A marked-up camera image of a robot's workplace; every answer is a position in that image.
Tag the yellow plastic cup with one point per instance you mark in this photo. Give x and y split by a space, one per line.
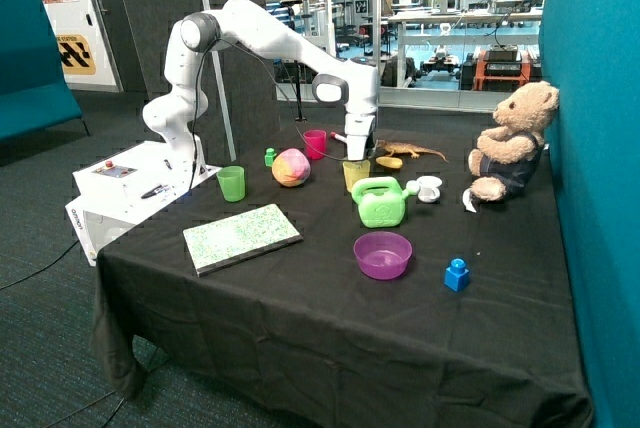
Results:
355 171

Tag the teal sofa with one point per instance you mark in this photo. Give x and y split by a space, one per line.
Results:
34 93

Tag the red whiteboard marker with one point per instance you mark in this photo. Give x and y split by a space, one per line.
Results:
338 137

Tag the green plastic cup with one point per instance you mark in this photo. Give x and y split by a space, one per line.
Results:
231 180

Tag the beige teddy bear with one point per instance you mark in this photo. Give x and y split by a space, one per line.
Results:
507 155

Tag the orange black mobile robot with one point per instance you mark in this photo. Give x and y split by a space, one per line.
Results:
502 68

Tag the green toy watering can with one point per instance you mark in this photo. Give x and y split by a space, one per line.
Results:
381 200

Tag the yellow black wall sign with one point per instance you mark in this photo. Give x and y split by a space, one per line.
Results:
75 55

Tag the small white cup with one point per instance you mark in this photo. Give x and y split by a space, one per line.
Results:
429 189

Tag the black tablecloth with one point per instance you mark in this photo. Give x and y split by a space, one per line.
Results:
304 330

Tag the blue toy block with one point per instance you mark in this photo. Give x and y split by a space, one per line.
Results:
457 275

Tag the yellow toy lemon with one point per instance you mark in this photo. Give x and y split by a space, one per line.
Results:
390 162

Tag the multicolour soft ball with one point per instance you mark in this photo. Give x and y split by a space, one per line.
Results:
291 168

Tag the black tripod stand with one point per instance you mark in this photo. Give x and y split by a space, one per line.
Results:
290 72

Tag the brown toy lizard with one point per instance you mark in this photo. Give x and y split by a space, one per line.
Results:
394 149

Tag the green speckled notebook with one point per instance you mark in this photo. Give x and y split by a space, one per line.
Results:
220 244

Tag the pink plastic cup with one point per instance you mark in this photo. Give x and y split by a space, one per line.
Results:
315 143

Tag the teal partition panel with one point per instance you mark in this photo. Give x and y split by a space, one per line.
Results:
590 52

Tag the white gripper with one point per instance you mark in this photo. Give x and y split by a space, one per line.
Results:
359 134

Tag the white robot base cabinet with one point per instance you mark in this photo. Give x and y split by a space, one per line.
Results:
120 192

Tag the small green toy block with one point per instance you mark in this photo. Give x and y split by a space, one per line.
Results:
269 156

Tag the purple plastic bowl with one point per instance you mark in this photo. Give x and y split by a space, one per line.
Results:
382 255

